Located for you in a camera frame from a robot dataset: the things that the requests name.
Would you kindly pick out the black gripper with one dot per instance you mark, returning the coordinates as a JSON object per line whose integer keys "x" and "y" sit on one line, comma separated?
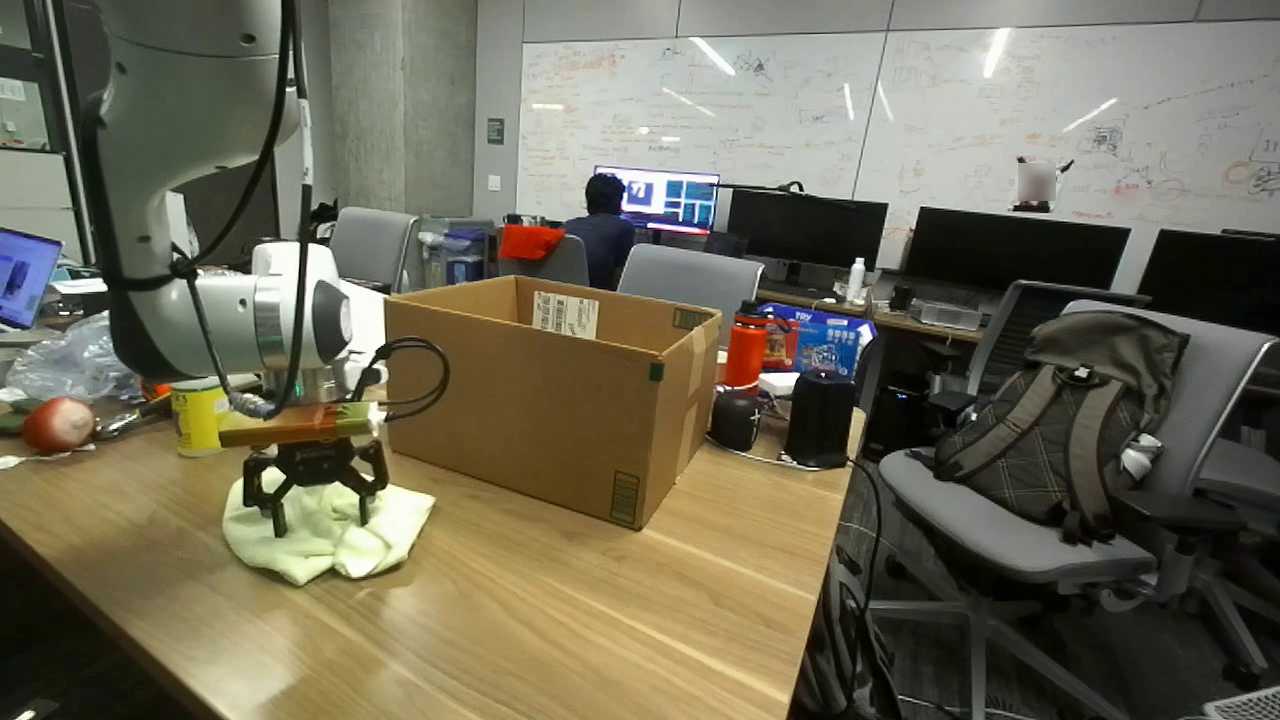
{"x": 317, "y": 463}

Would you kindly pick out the cream white towel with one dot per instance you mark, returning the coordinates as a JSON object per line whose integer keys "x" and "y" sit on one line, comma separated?
{"x": 334, "y": 543}

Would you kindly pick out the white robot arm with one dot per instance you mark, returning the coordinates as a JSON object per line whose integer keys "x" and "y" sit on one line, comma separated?
{"x": 175, "y": 104}

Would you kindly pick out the brown cardboard box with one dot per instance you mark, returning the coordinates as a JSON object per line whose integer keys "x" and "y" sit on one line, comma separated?
{"x": 563, "y": 403}

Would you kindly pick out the blue printed box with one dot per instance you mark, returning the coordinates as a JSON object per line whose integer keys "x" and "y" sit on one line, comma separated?
{"x": 820, "y": 345}

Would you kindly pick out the yellow cup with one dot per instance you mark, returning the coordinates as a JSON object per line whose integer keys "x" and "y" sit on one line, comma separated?
{"x": 199, "y": 423}

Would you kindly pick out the grey office chair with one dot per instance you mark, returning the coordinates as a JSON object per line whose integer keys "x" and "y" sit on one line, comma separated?
{"x": 1015, "y": 543}
{"x": 380, "y": 245}
{"x": 687, "y": 283}

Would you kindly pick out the red round ball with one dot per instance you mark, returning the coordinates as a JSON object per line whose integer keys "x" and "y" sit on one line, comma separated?
{"x": 59, "y": 424}

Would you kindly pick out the blue plastic container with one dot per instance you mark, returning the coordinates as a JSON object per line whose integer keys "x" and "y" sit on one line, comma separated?
{"x": 466, "y": 252}

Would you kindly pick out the clear plastic bag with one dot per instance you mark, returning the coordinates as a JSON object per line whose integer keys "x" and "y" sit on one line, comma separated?
{"x": 66, "y": 360}

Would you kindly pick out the laptop with blue screen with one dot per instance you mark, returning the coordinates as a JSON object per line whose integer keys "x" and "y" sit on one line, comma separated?
{"x": 26, "y": 279}

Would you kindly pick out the seated person in dark shirt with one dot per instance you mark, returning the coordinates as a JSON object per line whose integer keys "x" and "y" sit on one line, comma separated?
{"x": 603, "y": 240}

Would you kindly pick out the small black cube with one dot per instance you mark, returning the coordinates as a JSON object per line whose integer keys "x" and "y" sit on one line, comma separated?
{"x": 732, "y": 423}

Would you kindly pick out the orange bottle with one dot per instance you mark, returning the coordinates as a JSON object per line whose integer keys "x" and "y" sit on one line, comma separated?
{"x": 745, "y": 353}

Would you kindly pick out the monitor with lit screen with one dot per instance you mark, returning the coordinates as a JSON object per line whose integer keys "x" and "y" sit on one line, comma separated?
{"x": 673, "y": 201}

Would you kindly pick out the black cylinder container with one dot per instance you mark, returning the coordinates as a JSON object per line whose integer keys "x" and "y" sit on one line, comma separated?
{"x": 816, "y": 423}

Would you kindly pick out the black monitor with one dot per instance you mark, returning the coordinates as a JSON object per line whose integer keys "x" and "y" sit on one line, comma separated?
{"x": 805, "y": 231}
{"x": 1015, "y": 250}
{"x": 1215, "y": 274}

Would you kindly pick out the small white bottle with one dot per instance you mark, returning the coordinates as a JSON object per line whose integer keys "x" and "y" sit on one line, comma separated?
{"x": 859, "y": 283}

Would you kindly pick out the whiteboard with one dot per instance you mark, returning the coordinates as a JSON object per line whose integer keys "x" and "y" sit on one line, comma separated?
{"x": 801, "y": 104}

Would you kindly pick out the grey-brown backpack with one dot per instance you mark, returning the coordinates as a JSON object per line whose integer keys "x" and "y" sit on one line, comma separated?
{"x": 1055, "y": 440}

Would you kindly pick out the llama figure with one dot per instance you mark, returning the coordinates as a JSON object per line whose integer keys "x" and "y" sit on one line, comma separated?
{"x": 1041, "y": 187}

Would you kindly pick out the tan wrist camera block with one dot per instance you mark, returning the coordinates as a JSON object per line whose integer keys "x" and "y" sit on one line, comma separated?
{"x": 284, "y": 424}

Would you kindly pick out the wall switch plate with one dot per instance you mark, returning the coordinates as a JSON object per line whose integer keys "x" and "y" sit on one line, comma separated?
{"x": 495, "y": 130}

